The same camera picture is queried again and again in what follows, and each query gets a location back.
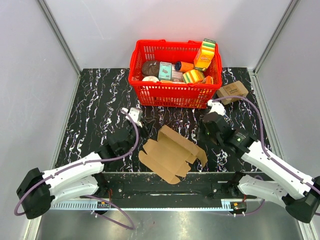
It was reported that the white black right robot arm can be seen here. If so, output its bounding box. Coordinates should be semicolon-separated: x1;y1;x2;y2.
197;112;320;223

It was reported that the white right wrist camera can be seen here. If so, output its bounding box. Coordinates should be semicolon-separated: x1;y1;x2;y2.
207;99;226;116

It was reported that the brown round knitted scrubber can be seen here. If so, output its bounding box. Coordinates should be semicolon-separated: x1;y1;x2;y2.
141;60;160;77

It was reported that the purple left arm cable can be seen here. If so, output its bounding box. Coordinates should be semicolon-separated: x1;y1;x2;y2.
13;108;140;230

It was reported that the yellow green sponge pack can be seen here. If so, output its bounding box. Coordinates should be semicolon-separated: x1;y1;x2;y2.
182;69;205;84

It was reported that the aluminium frame rail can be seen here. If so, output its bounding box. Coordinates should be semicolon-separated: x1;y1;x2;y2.
36;0;82;76

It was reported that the white round sponge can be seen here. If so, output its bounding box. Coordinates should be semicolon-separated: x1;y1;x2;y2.
142;76;159;83

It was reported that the brown cardboard box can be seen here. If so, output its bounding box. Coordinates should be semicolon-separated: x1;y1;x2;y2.
138;125;208;185

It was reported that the yellow Kamenoko sponge pack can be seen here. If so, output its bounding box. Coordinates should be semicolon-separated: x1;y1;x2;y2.
160;80;185;84

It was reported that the orange sponge package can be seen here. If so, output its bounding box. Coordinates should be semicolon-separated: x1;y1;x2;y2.
199;75;214;85

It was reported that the orange cylindrical bottle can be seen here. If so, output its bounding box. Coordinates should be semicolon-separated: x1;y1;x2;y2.
174;61;194;73

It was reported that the light blue Kamenoko sponge box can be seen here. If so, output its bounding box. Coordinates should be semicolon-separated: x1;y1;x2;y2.
158;61;172;81

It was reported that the green yellow sponge scrubber box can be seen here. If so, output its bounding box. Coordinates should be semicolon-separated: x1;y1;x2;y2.
193;38;217;72

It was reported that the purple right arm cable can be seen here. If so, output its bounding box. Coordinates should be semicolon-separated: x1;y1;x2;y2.
207;96;320;216

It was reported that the pink white small box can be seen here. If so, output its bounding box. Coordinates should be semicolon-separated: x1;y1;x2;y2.
170;65;184;83

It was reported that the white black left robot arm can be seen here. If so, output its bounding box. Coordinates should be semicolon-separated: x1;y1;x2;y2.
14;118;155;220

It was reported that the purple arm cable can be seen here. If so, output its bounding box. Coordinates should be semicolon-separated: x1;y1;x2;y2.
13;108;140;230
207;96;320;216

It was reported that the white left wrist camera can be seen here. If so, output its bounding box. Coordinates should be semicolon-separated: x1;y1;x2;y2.
121;107;143;127

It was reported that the red plastic shopping basket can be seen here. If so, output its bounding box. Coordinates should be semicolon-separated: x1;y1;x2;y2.
128;39;223;109

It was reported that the scouring pads pack kraft sleeve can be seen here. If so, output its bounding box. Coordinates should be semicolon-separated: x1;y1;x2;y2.
216;80;249;98

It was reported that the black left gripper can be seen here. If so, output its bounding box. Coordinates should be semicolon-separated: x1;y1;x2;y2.
121;118;156;156

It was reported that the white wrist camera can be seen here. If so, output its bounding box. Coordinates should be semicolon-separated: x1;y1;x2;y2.
207;99;226;116
121;107;143;127

